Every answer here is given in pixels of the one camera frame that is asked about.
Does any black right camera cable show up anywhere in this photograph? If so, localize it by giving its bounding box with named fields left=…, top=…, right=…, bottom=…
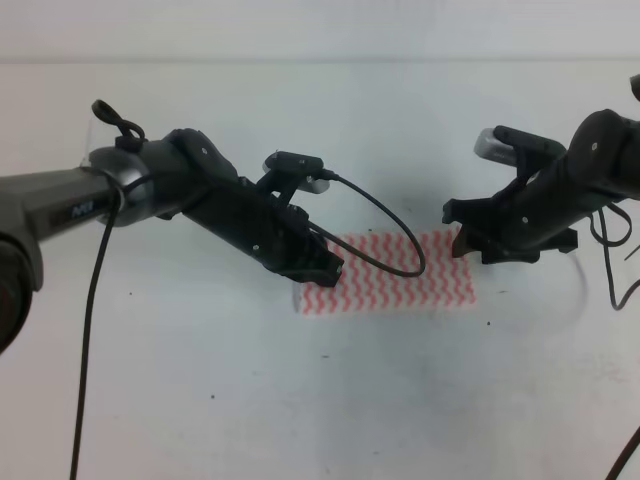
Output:
left=584, top=199, right=640, bottom=480

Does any pink white wavy-striped towel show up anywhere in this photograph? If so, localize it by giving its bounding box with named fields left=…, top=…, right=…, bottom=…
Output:
left=292, top=227, right=477, bottom=317

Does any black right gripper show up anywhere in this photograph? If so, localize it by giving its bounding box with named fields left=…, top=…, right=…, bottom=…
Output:
left=442, top=164, right=579, bottom=264

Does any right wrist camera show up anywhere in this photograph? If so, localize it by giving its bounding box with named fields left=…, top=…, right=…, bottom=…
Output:
left=474, top=125, right=566, bottom=177

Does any black left camera cable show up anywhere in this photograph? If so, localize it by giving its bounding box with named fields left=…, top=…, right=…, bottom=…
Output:
left=67, top=169, right=427, bottom=480

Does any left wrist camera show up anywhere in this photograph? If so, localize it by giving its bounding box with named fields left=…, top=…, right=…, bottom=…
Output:
left=259, top=150, right=329, bottom=194

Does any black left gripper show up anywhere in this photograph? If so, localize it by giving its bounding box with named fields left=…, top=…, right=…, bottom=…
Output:
left=179, top=129, right=344, bottom=288

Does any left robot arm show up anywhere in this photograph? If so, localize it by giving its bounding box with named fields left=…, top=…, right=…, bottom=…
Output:
left=1, top=100, right=342, bottom=346

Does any black camera cable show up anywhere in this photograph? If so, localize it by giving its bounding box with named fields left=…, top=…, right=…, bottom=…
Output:
left=67, top=169, right=427, bottom=480
left=584, top=199, right=640, bottom=480

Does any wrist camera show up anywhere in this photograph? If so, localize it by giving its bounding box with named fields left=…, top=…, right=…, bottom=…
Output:
left=474, top=125, right=566, bottom=177
left=259, top=150, right=329, bottom=194

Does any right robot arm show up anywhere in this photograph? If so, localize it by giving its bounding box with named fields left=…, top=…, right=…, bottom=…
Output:
left=443, top=109, right=639, bottom=265

